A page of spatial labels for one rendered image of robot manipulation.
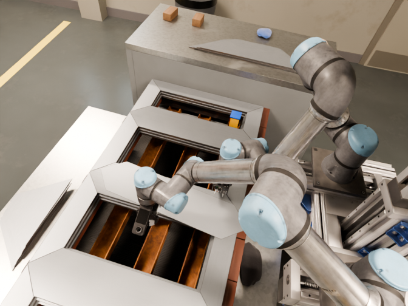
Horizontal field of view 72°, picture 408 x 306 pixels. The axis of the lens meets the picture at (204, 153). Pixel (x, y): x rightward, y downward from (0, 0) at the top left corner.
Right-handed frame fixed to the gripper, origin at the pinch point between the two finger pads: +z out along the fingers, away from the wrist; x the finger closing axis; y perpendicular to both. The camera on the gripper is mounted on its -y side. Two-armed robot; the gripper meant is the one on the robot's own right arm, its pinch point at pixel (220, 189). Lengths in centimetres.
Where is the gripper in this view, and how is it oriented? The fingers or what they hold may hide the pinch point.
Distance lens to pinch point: 133.6
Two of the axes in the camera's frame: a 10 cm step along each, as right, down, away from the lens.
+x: 9.6, 2.6, -1.0
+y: -2.7, 7.4, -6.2
